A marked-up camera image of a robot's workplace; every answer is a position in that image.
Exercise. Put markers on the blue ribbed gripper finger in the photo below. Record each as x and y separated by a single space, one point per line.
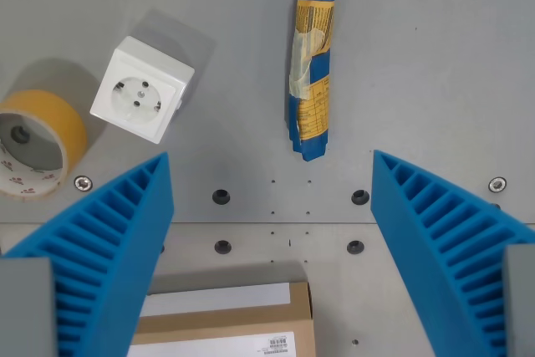
439 240
104 248

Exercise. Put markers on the silver hex table bolt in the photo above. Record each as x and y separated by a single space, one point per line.
83 183
497 185

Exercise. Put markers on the brown cardboard box white labels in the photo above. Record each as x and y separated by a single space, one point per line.
234 319

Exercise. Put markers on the yellow-brown packing tape roll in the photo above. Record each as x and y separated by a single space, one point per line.
62 118

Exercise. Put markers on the blue bag with yellow label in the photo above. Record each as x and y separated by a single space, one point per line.
319 68

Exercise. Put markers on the white electrical socket box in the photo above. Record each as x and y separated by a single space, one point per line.
142 89

